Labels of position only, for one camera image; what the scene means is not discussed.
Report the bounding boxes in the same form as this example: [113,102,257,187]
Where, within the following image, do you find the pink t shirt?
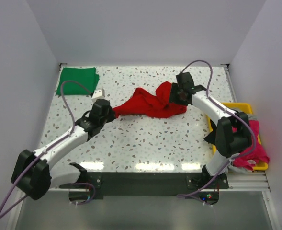
[232,118,270,171]

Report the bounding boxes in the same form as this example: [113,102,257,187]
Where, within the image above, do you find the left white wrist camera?
[91,88,105,103]

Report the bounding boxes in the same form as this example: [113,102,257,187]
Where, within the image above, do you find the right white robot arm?
[169,72,254,188]

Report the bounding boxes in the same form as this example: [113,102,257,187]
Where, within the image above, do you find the black t shirt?
[204,119,217,145]

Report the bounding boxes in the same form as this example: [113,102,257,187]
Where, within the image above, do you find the yellow plastic bin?
[206,102,269,171]

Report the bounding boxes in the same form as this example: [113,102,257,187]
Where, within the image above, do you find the folded green t shirt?
[56,67,100,95]

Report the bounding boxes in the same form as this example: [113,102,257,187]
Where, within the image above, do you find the aluminium table frame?
[5,62,282,230]

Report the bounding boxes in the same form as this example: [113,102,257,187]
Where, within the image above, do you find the red t shirt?
[113,81,187,118]

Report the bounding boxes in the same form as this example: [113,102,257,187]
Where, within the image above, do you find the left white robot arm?
[11,99,115,200]

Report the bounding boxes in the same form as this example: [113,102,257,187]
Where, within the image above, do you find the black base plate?
[68,172,229,206]

